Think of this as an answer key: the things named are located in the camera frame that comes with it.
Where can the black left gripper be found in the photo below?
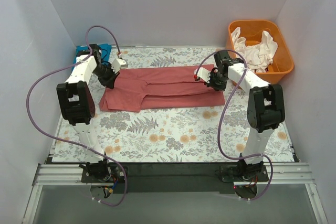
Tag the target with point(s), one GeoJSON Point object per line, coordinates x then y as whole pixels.
{"type": "Point", "coordinates": [109, 78]}

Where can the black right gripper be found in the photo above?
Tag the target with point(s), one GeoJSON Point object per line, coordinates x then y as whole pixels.
{"type": "Point", "coordinates": [214, 83]}

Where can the red t shirt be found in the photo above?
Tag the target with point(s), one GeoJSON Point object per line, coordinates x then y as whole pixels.
{"type": "Point", "coordinates": [155, 88]}

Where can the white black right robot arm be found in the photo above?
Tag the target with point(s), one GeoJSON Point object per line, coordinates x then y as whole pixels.
{"type": "Point", "coordinates": [265, 108]}

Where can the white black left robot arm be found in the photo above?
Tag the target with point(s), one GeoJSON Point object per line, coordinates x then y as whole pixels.
{"type": "Point", "coordinates": [75, 99]}

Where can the white t shirts in basket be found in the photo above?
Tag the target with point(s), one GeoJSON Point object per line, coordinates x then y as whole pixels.
{"type": "Point", "coordinates": [259, 56]}

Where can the folded blue t shirt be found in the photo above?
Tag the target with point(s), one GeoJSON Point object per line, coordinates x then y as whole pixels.
{"type": "Point", "coordinates": [105, 50]}

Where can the floral table mat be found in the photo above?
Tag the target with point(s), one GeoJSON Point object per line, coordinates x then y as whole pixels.
{"type": "Point", "coordinates": [178, 134]}

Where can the orange plastic basket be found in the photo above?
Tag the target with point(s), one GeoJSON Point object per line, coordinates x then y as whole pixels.
{"type": "Point", "coordinates": [252, 29]}

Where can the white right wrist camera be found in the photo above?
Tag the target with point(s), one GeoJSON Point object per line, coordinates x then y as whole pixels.
{"type": "Point", "coordinates": [202, 74]}

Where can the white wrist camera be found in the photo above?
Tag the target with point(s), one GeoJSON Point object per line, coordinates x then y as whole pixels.
{"type": "Point", "coordinates": [118, 64]}
{"type": "Point", "coordinates": [202, 74]}

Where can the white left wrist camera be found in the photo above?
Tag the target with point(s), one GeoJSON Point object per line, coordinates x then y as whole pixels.
{"type": "Point", "coordinates": [118, 64]}

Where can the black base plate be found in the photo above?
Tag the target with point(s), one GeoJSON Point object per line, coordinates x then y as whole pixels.
{"type": "Point", "coordinates": [173, 177]}

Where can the aluminium frame rail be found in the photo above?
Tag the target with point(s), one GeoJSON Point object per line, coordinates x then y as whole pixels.
{"type": "Point", "coordinates": [70, 174]}

